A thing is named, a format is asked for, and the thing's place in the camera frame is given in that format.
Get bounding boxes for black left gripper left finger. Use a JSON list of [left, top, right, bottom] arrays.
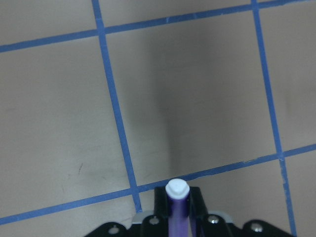
[[87, 187, 169, 237]]

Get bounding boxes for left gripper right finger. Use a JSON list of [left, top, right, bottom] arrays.
[[189, 187, 292, 237]]

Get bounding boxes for purple marker pen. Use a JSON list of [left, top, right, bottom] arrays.
[[165, 178, 190, 237]]

